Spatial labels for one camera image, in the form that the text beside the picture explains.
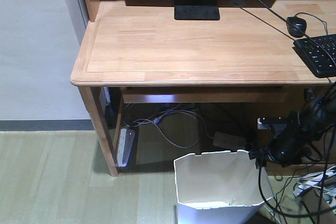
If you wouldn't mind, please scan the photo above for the black camera cable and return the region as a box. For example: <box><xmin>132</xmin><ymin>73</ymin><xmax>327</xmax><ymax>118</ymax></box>
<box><xmin>258</xmin><ymin>161</ymin><xmax>336</xmax><ymax>219</ymax></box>

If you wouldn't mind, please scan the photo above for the grey power strip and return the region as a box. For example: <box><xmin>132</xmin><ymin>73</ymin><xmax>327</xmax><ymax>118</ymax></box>
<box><xmin>117</xmin><ymin>128</ymin><xmax>135</xmax><ymax>167</ymax></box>

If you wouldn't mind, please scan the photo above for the white power adapter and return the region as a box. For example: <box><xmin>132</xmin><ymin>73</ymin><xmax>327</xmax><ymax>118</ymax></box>
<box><xmin>213</xmin><ymin>132</ymin><xmax>246</xmax><ymax>150</ymax></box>

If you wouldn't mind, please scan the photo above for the black monitor cable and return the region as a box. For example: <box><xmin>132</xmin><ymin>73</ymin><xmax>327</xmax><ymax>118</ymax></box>
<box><xmin>227</xmin><ymin>0</ymin><xmax>336</xmax><ymax>65</ymax></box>

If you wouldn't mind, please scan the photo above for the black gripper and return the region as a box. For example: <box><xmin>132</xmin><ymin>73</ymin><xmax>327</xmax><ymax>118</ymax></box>
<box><xmin>248</xmin><ymin>112</ymin><xmax>311</xmax><ymax>167</ymax></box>

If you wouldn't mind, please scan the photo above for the wooden desk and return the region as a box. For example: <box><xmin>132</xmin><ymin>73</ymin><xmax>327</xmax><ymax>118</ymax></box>
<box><xmin>71</xmin><ymin>0</ymin><xmax>328</xmax><ymax>176</ymax></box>

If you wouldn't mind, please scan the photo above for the white plastic trash bin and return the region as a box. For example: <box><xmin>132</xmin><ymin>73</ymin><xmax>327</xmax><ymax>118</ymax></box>
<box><xmin>174</xmin><ymin>150</ymin><xmax>274</xmax><ymax>223</ymax></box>

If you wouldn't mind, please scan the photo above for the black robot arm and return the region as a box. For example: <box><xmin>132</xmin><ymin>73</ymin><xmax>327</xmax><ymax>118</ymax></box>
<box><xmin>248</xmin><ymin>83</ymin><xmax>335</xmax><ymax>168</ymax></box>

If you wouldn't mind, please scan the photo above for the white power strip right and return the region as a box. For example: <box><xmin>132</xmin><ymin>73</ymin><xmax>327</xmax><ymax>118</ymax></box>
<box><xmin>293</xmin><ymin>166</ymin><xmax>335</xmax><ymax>197</ymax></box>

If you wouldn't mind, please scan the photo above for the black computer mouse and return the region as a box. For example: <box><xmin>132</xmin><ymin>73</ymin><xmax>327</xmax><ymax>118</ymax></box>
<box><xmin>286</xmin><ymin>16</ymin><xmax>307</xmax><ymax>38</ymax></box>

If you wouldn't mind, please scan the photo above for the grey cable under desk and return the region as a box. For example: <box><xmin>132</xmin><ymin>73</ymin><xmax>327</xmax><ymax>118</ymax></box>
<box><xmin>123</xmin><ymin>103</ymin><xmax>208</xmax><ymax>149</ymax></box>

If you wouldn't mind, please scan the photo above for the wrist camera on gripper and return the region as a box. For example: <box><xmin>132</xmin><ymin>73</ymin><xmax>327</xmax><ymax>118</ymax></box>
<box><xmin>257</xmin><ymin>116</ymin><xmax>288</xmax><ymax>130</ymax></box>

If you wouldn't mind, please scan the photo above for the black keyboard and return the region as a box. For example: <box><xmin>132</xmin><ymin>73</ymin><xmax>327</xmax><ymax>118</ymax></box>
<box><xmin>293</xmin><ymin>34</ymin><xmax>335</xmax><ymax>78</ymax></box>

